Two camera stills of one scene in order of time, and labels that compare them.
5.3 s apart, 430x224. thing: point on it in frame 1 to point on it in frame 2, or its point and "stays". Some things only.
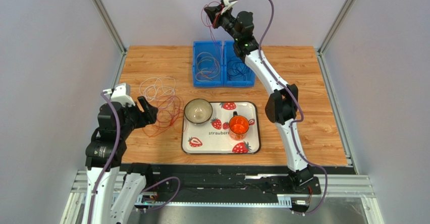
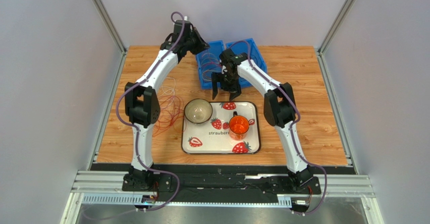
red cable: [170, 113] stays
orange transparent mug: [238, 125] stays
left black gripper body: [135, 118] to [194, 44]
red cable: [211, 13] to [207, 73]
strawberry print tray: [213, 137] stays
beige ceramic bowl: [198, 110] stays
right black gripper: [216, 16] to [227, 78]
